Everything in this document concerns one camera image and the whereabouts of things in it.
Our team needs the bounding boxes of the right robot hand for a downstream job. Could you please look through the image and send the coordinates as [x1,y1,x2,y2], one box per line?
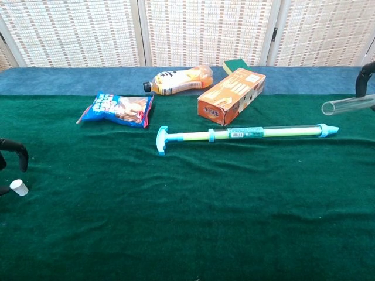
[355,61,375,112]

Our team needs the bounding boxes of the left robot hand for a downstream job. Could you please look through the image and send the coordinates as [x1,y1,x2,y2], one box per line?
[0,138,29,196]

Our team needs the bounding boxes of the clear glass tube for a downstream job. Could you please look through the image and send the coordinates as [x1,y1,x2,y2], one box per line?
[321,94,375,116]

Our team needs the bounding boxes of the small white cap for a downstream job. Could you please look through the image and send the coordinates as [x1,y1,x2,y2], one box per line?
[9,179,29,197]

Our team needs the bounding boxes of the blue table cover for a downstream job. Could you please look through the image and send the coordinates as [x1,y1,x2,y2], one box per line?
[0,66,375,97]

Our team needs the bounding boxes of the blue snack bag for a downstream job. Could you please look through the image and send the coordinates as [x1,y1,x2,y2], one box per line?
[76,92,155,129]

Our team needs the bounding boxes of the teal toy water pump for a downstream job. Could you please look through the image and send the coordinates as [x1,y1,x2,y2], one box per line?
[156,123,340,156]

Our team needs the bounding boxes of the green yellow sponge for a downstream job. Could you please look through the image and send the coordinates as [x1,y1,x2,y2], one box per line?
[222,59,253,76]

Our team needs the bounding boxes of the orange cardboard box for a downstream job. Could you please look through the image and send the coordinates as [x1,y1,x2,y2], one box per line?
[197,67,267,126]

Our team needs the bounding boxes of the dark green velvet cloth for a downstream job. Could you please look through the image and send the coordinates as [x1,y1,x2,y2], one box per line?
[0,94,375,281]

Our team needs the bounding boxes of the orange drink bottle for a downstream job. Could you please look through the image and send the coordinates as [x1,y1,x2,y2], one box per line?
[142,65,214,96]

